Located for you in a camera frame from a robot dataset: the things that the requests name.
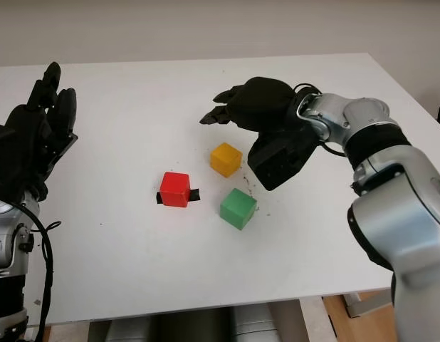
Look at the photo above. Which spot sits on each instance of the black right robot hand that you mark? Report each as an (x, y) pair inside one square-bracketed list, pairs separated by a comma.
[(259, 103)]

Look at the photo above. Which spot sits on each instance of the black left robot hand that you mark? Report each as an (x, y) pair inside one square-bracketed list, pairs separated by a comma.
[(35, 142)]

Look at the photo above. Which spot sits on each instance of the yellow cube block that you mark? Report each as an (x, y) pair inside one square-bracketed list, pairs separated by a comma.
[(225, 159)]

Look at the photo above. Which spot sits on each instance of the green cube block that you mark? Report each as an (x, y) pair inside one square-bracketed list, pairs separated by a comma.
[(238, 209)]

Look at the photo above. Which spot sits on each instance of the red cube block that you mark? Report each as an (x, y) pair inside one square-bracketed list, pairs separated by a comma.
[(174, 189)]

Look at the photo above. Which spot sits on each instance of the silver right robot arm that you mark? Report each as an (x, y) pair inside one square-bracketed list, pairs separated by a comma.
[(383, 199)]

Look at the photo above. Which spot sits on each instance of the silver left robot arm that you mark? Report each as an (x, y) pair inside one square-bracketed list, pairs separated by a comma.
[(6, 231)]

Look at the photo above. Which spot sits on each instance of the black tape strip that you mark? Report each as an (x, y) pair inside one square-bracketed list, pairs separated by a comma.
[(195, 195)]

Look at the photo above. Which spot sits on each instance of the grey robot thigh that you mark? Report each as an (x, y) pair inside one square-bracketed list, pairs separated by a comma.
[(127, 329), (255, 324)]

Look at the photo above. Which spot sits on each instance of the dark grey robot waist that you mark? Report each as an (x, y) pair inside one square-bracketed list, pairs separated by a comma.
[(191, 326)]

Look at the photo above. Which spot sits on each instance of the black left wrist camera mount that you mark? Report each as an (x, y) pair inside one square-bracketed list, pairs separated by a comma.
[(4, 160)]

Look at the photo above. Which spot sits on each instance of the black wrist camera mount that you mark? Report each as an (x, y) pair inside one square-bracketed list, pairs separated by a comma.
[(4, 160), (277, 160)]

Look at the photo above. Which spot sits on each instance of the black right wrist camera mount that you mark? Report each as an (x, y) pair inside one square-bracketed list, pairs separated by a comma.
[(277, 160)]

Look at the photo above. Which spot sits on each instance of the grey metal table bracket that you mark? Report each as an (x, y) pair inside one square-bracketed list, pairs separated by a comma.
[(362, 304)]

